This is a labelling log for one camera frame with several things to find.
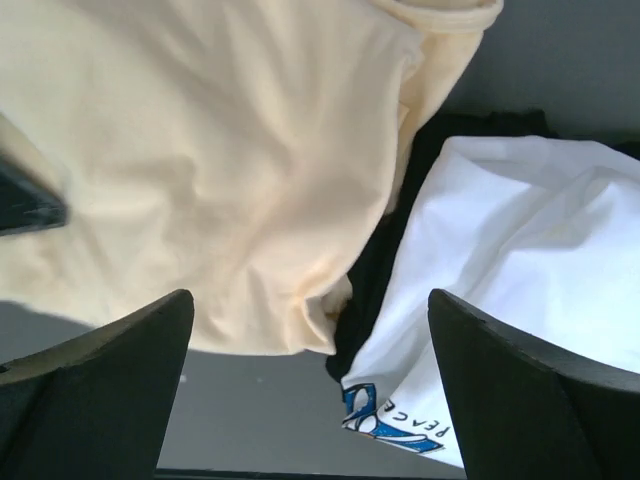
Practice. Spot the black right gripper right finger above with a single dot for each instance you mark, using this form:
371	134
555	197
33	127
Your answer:
523	408

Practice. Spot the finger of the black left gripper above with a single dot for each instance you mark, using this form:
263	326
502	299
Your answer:
27	205

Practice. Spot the white t shirt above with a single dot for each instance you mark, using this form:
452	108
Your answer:
542	234

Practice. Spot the cream yellow t shirt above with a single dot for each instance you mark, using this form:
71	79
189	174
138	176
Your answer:
242	150

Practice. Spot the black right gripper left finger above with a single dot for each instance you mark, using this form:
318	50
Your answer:
97	406

